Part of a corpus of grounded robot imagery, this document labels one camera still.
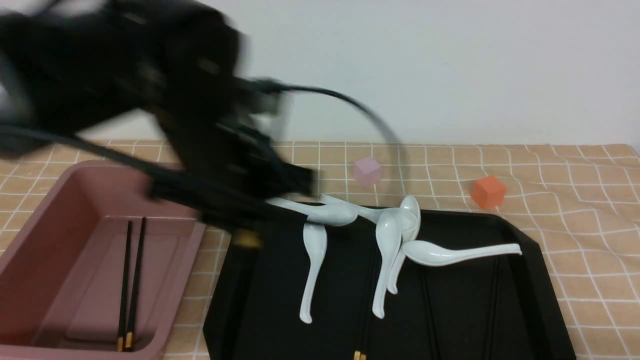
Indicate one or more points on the white ceramic spoon left vertical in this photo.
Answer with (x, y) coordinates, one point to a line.
(315, 240)

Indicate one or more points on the white ceramic spoon right horizontal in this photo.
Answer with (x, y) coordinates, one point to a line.
(431, 255)

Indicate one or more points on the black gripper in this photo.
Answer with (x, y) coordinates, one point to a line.
(210, 123)

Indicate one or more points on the black chopstick in bin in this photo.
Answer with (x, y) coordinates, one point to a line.
(131, 321)
(123, 301)

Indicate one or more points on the black chopstick in bin right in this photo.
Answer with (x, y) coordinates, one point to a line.
(131, 321)

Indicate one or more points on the white ceramic spoon top middle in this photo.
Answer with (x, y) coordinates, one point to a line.
(371, 214)

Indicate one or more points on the orange cube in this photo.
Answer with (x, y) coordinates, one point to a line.
(488, 192)

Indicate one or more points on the black plastic tray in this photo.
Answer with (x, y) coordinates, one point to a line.
(254, 312)

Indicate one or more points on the white ceramic spoon vertical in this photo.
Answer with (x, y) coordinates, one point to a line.
(388, 237)
(315, 240)

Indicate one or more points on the white ceramic spoon upright behind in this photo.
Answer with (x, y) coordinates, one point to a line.
(409, 215)

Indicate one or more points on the pink plastic bin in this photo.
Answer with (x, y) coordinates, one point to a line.
(61, 276)

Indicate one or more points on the black chopstick tray centre right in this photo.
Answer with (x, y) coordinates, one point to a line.
(432, 335)

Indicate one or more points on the black chopstick gold tip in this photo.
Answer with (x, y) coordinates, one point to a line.
(219, 208)

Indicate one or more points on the checked orange tablecloth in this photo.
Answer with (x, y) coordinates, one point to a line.
(579, 203)

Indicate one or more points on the pink cube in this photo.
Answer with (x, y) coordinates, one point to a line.
(367, 171)

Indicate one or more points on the white ceramic spoon centre vertical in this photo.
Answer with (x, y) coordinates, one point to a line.
(388, 237)

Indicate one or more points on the white ceramic spoon far left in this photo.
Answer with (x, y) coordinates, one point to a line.
(332, 214)

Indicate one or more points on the black chopstick in bin left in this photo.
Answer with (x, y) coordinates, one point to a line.
(123, 301)

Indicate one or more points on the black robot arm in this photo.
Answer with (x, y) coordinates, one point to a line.
(176, 59)

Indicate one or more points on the black chopstick tray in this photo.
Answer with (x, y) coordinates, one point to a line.
(491, 310)
(432, 335)

